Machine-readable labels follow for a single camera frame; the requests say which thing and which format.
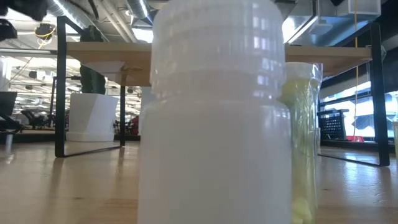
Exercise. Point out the white medicine bottle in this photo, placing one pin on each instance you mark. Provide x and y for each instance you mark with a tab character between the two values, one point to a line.
214	140

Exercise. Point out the green cactus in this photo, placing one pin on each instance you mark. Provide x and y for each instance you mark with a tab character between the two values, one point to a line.
91	81

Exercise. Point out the black monitor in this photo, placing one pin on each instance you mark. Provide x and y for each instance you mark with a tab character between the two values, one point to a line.
7	104

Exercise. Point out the black office chair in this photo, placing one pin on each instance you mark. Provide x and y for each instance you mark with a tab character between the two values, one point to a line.
34	119

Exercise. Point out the white faceted plant pot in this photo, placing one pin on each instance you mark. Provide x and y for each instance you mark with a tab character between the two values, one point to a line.
90	118

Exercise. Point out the grey metal leg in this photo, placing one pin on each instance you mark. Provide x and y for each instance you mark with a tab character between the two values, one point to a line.
8	143

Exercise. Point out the red chair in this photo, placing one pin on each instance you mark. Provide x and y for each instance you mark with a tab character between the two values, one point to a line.
134	124

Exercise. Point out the black perforated crate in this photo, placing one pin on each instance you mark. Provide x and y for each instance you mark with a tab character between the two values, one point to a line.
334	126

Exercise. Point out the small red object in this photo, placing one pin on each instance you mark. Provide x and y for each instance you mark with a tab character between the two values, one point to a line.
355	139

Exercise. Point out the wooden shelf with black frame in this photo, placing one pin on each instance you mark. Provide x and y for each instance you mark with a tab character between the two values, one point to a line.
109	51

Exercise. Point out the large rectangular metal duct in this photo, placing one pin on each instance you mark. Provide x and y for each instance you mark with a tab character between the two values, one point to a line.
329	28

